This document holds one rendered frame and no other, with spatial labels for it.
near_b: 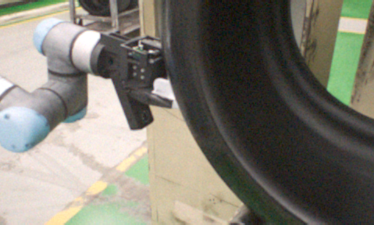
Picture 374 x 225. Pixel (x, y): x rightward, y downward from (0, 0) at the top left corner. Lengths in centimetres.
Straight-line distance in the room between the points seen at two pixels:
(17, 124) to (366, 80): 61
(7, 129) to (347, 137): 55
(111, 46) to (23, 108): 17
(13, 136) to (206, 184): 86
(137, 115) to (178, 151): 71
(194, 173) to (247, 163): 93
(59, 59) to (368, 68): 56
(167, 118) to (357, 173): 79
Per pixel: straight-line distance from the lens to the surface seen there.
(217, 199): 137
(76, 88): 73
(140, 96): 58
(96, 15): 436
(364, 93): 76
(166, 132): 134
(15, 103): 65
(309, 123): 68
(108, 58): 65
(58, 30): 71
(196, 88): 41
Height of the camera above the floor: 127
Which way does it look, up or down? 27 degrees down
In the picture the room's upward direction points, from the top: straight up
